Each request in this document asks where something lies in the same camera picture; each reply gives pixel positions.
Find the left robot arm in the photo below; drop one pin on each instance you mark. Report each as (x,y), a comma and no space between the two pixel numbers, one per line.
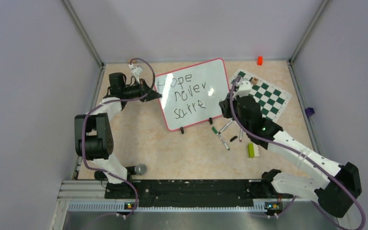
(93,136)

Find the green capped marker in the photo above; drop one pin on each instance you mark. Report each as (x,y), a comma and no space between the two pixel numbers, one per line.
(220,138)

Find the black microphone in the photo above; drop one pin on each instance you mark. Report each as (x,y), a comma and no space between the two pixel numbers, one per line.
(139,169)

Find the pink framed whiteboard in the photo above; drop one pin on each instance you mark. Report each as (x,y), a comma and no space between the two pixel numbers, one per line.
(191,95)

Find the orange block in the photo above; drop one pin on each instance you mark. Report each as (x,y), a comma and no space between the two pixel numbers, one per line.
(260,60)

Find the blue capped marker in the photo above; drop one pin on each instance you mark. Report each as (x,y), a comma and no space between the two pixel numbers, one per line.
(226,125)

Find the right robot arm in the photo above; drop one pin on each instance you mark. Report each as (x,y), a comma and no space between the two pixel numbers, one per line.
(332,186)

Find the purple block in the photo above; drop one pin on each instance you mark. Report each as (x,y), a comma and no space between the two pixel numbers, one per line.
(309,111)

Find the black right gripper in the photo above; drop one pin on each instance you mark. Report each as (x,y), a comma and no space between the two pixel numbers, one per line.
(226,105)

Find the green white chessboard mat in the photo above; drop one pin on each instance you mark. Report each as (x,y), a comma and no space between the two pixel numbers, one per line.
(272,99)

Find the green white lego block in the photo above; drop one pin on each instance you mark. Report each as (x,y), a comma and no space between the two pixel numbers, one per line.
(253,151)

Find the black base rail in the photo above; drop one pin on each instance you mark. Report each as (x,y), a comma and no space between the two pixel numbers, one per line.
(193,193)

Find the wooden block on chessboard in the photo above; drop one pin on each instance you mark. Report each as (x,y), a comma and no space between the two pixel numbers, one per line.
(254,81)

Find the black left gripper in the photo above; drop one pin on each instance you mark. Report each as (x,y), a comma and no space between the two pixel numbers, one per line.
(144,89)

